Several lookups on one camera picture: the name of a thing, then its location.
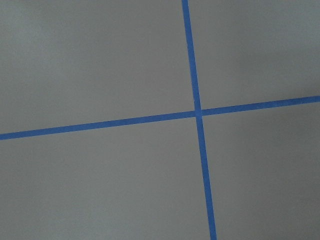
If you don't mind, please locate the crossing blue tape strip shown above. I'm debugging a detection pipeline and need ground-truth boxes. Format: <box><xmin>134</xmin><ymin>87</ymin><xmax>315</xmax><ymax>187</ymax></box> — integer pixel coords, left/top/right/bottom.
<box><xmin>181</xmin><ymin>0</ymin><xmax>217</xmax><ymax>240</ymax></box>

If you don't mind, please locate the long blue tape strip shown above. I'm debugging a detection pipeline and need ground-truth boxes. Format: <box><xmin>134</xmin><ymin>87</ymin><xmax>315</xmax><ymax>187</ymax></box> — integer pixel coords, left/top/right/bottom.
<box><xmin>0</xmin><ymin>95</ymin><xmax>320</xmax><ymax>141</ymax></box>

